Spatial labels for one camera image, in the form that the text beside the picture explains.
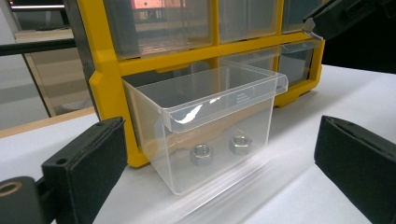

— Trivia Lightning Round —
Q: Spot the black curtain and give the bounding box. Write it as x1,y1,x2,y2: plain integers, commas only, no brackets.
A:
321,8,396,75

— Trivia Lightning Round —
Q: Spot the clear plastic drawer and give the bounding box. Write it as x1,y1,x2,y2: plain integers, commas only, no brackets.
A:
122,59,290,197

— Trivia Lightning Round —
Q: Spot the wooden board under table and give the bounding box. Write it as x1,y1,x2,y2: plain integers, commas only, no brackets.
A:
0,105,96,140

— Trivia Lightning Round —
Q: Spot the silver hex nut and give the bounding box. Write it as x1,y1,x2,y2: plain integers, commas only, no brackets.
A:
228,133,253,156
189,143,215,167

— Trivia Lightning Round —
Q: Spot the grid of clear drawers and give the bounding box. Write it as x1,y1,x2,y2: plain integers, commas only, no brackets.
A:
103,0,322,88

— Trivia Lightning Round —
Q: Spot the yellow black drawer organizer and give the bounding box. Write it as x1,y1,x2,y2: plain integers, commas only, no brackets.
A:
63,0,327,169

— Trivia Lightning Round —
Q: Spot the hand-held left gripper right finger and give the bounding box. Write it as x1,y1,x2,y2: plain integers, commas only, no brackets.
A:
313,115,396,224

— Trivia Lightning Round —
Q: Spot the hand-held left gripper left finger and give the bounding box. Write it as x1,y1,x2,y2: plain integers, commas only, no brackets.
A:
41,116,129,224

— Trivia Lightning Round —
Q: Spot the black horizontal bar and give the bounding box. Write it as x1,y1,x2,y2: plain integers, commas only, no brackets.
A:
0,38,78,57

